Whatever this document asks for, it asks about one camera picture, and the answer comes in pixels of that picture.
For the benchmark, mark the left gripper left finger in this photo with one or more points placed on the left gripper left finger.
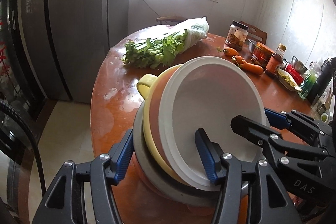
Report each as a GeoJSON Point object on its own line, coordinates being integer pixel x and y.
{"type": "Point", "coordinates": [64, 202]}

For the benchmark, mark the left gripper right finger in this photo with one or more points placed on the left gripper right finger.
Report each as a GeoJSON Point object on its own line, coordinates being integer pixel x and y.
{"type": "Point", "coordinates": [268, 201]}

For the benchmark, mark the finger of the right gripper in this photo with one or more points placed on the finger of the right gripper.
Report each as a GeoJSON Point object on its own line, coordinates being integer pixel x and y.
{"type": "Point", "coordinates": [273, 146]}
{"type": "Point", "coordinates": [300, 124]}

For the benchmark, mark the red patterned white bowl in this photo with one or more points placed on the red patterned white bowl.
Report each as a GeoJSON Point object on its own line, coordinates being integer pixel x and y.
{"type": "Point", "coordinates": [206, 92]}

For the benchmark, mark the orange plastic plate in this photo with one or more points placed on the orange plastic plate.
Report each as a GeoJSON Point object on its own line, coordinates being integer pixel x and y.
{"type": "Point", "coordinates": [196, 210]}

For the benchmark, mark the stainless steel bowl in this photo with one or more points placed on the stainless steel bowl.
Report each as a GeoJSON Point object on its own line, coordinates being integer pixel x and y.
{"type": "Point", "coordinates": [166, 185]}

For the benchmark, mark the yellow mug bowl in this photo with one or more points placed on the yellow mug bowl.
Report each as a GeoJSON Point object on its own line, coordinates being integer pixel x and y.
{"type": "Point", "coordinates": [151, 88]}

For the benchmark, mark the white dish with food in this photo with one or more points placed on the white dish with food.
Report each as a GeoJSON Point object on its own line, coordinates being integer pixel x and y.
{"type": "Point", "coordinates": [288, 81]}

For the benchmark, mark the red box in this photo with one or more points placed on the red box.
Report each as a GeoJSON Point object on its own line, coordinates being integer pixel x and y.
{"type": "Point", "coordinates": [296, 76]}

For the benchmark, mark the green liquid bottle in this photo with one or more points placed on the green liquid bottle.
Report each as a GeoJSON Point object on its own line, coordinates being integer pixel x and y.
{"type": "Point", "coordinates": [310, 79]}

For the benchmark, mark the small steel bowl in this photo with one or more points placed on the small steel bowl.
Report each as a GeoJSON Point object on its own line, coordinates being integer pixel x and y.
{"type": "Point", "coordinates": [298, 66]}

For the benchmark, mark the near long carrot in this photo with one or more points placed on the near long carrot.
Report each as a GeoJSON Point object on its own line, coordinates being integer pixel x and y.
{"type": "Point", "coordinates": [252, 68]}

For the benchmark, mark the brown sauce bottle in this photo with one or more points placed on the brown sauce bottle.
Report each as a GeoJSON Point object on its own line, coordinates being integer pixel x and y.
{"type": "Point", "coordinates": [275, 61]}

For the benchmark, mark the black thermos flask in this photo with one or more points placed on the black thermos flask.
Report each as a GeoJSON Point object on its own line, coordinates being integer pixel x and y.
{"type": "Point", "coordinates": [322, 81]}

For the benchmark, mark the middle carrot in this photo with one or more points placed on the middle carrot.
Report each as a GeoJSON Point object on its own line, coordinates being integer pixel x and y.
{"type": "Point", "coordinates": [238, 60]}

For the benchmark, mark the red chili sauce jar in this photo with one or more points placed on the red chili sauce jar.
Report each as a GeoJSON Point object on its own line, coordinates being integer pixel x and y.
{"type": "Point", "coordinates": [261, 55]}

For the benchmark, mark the far carrot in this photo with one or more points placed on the far carrot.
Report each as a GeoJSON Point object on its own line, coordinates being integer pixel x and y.
{"type": "Point", "coordinates": [228, 51]}

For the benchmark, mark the clear jar black lid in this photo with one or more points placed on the clear jar black lid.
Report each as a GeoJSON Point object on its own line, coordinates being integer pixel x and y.
{"type": "Point", "coordinates": [237, 35]}

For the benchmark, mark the bagged celery bunch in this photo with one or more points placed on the bagged celery bunch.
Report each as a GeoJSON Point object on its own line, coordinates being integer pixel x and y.
{"type": "Point", "coordinates": [162, 51]}

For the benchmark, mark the grey refrigerator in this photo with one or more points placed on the grey refrigerator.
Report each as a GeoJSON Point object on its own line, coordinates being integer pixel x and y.
{"type": "Point", "coordinates": [65, 42]}

